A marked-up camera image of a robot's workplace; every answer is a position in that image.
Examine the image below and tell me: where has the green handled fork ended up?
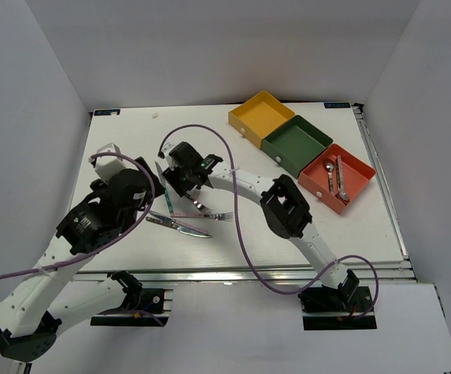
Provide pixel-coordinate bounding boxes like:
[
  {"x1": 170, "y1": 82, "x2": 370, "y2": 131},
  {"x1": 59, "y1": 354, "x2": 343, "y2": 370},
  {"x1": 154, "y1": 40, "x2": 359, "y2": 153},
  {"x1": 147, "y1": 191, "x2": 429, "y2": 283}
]
[{"x1": 185, "y1": 194, "x2": 213, "y2": 214}]

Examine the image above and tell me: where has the dark handled spoon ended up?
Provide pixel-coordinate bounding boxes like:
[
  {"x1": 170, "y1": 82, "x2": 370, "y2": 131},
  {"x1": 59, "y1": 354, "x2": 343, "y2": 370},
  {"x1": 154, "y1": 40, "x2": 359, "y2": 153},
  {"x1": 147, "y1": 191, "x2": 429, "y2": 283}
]
[{"x1": 323, "y1": 159, "x2": 334, "y2": 194}]

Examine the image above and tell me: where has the pink handled spoon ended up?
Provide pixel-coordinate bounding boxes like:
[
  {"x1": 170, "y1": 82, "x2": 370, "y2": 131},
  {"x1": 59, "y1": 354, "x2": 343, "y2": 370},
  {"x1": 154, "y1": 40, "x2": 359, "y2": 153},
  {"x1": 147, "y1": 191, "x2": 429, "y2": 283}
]
[{"x1": 336, "y1": 155, "x2": 350, "y2": 203}]

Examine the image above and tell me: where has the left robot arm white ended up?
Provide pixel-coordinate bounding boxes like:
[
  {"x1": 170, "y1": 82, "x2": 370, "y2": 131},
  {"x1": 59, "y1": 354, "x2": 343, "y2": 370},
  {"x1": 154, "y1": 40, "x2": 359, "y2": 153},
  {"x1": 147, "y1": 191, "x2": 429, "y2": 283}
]
[{"x1": 0, "y1": 153, "x2": 164, "y2": 363}]

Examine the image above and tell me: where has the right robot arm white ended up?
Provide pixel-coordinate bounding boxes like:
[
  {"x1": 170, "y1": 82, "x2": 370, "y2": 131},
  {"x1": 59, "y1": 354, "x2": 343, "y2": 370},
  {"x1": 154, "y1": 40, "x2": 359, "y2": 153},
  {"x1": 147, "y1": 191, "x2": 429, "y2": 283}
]
[{"x1": 158, "y1": 142, "x2": 359, "y2": 311}]

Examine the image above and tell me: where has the yellow container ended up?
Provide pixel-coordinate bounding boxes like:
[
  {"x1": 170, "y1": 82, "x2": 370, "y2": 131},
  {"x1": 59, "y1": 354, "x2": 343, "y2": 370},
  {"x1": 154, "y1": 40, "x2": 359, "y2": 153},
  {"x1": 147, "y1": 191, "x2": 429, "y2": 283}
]
[{"x1": 228, "y1": 90, "x2": 295, "y2": 149}]

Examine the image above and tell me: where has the left blue table label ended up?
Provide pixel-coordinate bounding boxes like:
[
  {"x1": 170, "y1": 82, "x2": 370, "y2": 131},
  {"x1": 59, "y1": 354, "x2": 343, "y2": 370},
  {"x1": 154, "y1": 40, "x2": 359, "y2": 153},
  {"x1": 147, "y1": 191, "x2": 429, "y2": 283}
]
[{"x1": 93, "y1": 108, "x2": 121, "y2": 116}]

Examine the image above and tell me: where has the blue table label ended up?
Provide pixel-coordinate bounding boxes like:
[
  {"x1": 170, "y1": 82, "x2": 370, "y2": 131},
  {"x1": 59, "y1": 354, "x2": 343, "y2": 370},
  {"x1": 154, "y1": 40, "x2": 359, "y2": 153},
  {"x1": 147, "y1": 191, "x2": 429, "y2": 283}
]
[
  {"x1": 93, "y1": 108, "x2": 121, "y2": 116},
  {"x1": 323, "y1": 102, "x2": 351, "y2": 109}
]

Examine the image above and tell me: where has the green container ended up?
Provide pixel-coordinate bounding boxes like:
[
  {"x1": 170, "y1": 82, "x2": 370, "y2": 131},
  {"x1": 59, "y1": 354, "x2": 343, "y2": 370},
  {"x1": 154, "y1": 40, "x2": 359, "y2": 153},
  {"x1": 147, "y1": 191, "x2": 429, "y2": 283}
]
[{"x1": 261, "y1": 115, "x2": 333, "y2": 178}]

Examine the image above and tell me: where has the right blue table label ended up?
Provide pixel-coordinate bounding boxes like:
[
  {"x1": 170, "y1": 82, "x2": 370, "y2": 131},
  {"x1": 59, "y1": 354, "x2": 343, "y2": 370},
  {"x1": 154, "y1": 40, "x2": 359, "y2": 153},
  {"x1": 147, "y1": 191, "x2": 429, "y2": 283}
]
[{"x1": 323, "y1": 102, "x2": 351, "y2": 109}]

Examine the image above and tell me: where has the orange container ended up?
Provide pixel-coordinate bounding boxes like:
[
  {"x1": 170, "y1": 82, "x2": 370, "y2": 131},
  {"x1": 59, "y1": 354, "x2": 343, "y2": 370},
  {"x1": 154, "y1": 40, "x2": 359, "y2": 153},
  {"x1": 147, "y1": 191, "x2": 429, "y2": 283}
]
[{"x1": 298, "y1": 144, "x2": 375, "y2": 215}]

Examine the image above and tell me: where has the green handled knife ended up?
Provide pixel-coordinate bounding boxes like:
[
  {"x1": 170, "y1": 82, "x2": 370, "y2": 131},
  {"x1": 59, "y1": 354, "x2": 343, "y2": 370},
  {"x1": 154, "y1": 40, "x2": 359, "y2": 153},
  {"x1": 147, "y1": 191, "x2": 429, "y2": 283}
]
[{"x1": 155, "y1": 161, "x2": 174, "y2": 214}]

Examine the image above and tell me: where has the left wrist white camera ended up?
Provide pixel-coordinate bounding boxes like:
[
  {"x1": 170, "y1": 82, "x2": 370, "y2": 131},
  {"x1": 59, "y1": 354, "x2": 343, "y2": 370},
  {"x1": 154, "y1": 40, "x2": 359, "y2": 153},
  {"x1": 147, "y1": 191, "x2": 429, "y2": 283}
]
[{"x1": 88, "y1": 143, "x2": 127, "y2": 184}]

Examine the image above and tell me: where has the pink handled knife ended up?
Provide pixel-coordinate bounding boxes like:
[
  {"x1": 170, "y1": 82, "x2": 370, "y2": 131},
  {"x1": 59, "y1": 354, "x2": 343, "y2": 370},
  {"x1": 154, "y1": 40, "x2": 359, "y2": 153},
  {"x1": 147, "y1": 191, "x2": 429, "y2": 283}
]
[{"x1": 146, "y1": 210, "x2": 210, "y2": 235}]

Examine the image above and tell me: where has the dark handled knife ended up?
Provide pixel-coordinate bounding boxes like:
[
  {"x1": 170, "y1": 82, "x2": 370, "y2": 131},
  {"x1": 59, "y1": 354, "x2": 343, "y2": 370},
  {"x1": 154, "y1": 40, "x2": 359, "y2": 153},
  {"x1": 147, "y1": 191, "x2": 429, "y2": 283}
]
[{"x1": 145, "y1": 217, "x2": 211, "y2": 238}]

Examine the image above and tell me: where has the pink handled fork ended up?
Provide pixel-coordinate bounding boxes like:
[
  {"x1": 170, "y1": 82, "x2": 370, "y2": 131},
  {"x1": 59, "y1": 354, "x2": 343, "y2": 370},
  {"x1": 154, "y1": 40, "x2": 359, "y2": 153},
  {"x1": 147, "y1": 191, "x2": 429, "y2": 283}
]
[{"x1": 171, "y1": 212, "x2": 234, "y2": 222}]

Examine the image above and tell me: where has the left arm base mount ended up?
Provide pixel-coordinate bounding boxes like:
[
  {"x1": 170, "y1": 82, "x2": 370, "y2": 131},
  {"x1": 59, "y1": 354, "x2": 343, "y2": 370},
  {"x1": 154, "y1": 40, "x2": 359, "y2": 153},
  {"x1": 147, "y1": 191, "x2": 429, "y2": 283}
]
[{"x1": 90, "y1": 270, "x2": 173, "y2": 327}]

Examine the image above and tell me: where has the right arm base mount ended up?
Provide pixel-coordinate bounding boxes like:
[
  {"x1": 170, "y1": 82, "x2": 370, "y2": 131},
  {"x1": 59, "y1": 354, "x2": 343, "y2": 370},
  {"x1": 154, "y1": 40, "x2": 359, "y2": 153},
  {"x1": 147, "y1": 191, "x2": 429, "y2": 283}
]
[{"x1": 298, "y1": 287, "x2": 377, "y2": 331}]

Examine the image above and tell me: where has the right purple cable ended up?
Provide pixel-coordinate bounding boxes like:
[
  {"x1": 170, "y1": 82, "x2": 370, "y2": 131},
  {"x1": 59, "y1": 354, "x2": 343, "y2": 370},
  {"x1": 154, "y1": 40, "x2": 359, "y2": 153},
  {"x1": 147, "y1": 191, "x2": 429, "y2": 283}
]
[{"x1": 158, "y1": 124, "x2": 380, "y2": 321}]

